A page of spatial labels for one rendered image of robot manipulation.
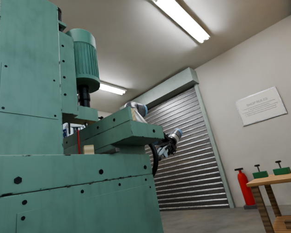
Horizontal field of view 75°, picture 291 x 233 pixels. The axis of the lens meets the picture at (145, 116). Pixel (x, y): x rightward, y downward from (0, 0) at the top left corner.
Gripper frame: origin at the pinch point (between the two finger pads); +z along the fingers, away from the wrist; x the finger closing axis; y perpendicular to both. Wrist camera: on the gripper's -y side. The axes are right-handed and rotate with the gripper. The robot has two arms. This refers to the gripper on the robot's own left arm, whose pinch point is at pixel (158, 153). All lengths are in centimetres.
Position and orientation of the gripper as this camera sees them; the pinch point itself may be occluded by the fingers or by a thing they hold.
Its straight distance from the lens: 113.1
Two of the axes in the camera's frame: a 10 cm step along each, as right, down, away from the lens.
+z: -4.4, 3.4, -8.3
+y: 4.6, 8.8, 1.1
